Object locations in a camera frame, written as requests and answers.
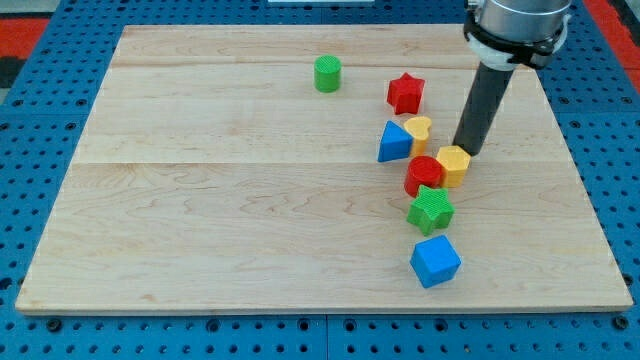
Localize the green star block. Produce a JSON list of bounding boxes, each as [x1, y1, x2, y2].
[[406, 185, 455, 235]]

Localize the red star block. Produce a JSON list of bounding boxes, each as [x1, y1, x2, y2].
[[387, 73, 426, 115]]

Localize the blue triangle block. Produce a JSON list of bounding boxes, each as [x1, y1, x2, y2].
[[377, 120, 413, 162]]

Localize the light wooden board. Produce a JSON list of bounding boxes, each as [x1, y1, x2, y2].
[[15, 25, 633, 316]]

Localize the red cylinder block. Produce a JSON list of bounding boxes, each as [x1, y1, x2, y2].
[[404, 156, 443, 197]]

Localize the yellow heart block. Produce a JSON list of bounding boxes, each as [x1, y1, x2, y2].
[[403, 116, 432, 157]]

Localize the green cylinder block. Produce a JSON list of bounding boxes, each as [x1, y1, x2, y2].
[[314, 54, 342, 93]]

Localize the yellow hexagon block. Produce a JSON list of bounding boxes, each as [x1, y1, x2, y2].
[[436, 145, 471, 188]]

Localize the blue cube block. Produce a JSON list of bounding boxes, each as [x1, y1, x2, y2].
[[410, 235, 462, 288]]

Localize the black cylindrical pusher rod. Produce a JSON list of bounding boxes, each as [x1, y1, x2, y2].
[[452, 63, 513, 156]]

